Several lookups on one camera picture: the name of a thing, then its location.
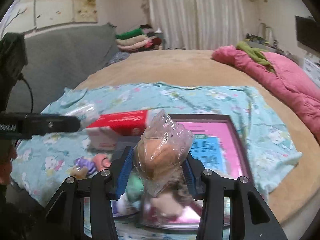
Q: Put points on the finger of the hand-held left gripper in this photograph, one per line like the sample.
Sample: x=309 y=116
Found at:
x=50 y=126

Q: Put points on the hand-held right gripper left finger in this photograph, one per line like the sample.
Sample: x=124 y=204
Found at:
x=123 y=177

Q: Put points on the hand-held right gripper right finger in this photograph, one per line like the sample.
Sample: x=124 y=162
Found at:
x=190 y=177

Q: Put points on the leopard print scrunchie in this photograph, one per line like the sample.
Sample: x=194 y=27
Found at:
x=180 y=182

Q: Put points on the green plush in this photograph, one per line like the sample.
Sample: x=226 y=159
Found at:
x=133 y=190

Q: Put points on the pink fluffy cloth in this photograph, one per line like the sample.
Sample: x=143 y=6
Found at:
x=100 y=161

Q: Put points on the beige plush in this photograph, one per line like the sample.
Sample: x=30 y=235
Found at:
x=155 y=155

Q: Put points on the pink shallow box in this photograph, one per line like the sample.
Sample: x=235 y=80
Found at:
x=225 y=142

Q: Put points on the purple sachet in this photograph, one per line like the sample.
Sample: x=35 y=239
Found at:
x=83 y=162

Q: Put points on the cream plush bear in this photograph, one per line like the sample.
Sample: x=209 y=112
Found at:
x=77 y=172

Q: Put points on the grey quilted headboard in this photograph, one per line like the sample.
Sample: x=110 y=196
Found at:
x=62 y=55

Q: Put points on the red and white box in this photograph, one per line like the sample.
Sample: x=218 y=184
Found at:
x=117 y=121

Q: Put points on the printed cartoon cat blanket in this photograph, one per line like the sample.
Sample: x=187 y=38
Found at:
x=200 y=97

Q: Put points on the dark floral cloth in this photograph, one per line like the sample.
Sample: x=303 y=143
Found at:
x=120 y=57

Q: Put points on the beige bed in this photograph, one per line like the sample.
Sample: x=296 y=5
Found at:
x=175 y=65

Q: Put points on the stack of folded clothes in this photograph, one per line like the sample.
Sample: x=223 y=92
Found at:
x=132 y=41

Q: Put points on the pink quilt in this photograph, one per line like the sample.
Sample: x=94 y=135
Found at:
x=287 y=75

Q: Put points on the green garment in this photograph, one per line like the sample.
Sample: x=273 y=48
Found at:
x=250 y=48

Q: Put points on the dark printed flat box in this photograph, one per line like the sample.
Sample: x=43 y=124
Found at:
x=255 y=38

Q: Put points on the white drawer cabinet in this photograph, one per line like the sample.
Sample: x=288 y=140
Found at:
x=311 y=66

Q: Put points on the white curtain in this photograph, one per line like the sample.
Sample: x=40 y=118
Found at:
x=195 y=12

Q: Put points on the wall poster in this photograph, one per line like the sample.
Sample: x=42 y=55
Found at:
x=62 y=2

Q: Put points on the black wall television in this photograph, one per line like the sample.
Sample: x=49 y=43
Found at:
x=307 y=33

